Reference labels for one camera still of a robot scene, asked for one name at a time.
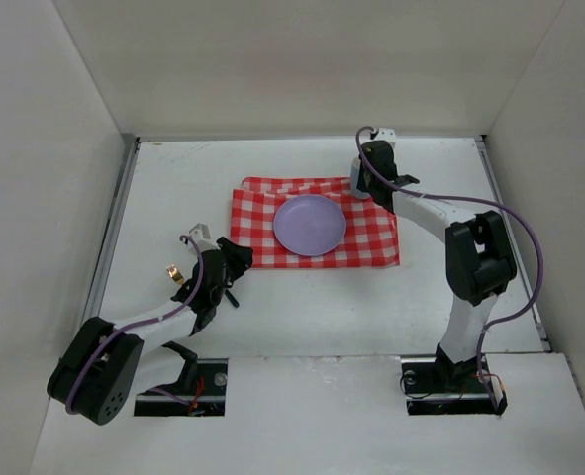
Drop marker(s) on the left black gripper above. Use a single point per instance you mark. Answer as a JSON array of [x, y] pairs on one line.
[[231, 260]]

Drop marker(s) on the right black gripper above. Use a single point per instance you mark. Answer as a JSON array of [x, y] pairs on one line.
[[367, 177]]

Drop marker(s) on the purple plastic plate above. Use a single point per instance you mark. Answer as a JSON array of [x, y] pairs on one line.
[[309, 225]]

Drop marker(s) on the red white checkered cloth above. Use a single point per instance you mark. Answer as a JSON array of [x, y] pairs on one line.
[[370, 240]]

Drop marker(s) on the light blue mug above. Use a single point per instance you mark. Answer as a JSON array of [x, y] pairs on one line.
[[355, 180]]

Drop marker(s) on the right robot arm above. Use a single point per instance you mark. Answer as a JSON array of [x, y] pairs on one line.
[[479, 262]]

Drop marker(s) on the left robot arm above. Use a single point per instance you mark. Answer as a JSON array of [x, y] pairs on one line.
[[107, 362]]

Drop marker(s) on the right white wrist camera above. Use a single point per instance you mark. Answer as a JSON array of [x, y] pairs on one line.
[[384, 134]]

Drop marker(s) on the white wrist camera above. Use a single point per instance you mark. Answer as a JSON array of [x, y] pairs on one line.
[[201, 235], [384, 134]]

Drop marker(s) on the gold knife dark handle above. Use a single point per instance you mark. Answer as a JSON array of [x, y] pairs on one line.
[[232, 299]]

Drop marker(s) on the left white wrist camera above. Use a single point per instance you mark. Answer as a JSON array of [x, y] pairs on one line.
[[201, 235]]

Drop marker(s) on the gold fork dark handle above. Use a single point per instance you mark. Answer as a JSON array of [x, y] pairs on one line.
[[174, 273]]

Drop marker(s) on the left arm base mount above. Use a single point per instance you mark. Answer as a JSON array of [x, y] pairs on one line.
[[176, 382]]

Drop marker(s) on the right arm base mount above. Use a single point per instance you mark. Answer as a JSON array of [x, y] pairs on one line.
[[434, 386]]

